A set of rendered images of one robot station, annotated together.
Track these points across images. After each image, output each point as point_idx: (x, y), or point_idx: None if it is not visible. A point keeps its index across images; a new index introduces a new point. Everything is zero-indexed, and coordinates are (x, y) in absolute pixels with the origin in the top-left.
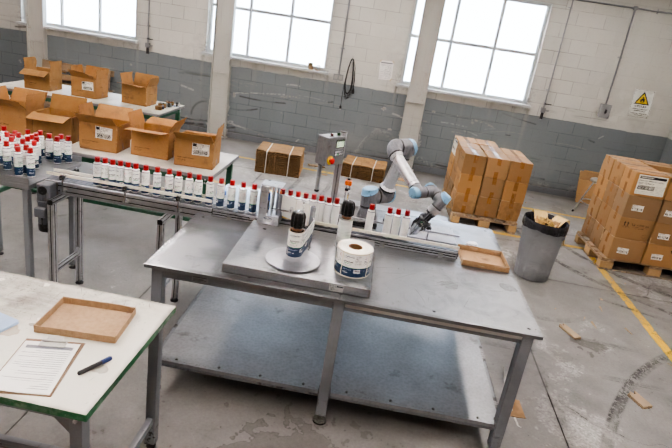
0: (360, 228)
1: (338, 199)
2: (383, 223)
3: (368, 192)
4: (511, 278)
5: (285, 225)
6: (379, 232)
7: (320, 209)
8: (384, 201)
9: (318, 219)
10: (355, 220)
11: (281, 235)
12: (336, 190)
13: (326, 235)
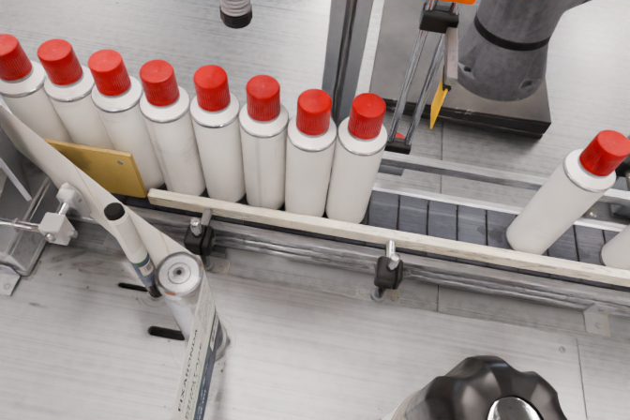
0: (472, 144)
1: (376, 117)
2: (629, 202)
3: None
4: None
5: (81, 252)
6: (604, 269)
7: (264, 160)
8: None
9: (262, 195)
10: (450, 101)
11: (19, 405)
12: (362, 8)
13: (305, 330)
